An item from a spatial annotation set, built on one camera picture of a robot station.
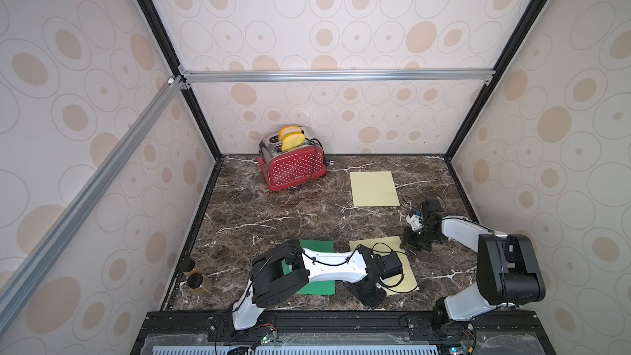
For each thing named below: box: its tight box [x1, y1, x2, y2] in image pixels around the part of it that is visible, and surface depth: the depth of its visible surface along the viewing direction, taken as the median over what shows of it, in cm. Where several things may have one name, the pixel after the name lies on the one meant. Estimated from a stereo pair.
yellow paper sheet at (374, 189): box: [350, 170, 401, 208], surface depth 109 cm
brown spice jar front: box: [186, 272, 212, 296], surface depth 77 cm
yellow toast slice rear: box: [278, 124, 303, 142], surface depth 104 cm
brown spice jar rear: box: [178, 257, 203, 277], surface depth 79 cm
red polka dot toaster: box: [257, 132, 328, 192], surface depth 102 cm
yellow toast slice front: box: [280, 132, 305, 152], surface depth 100 cm
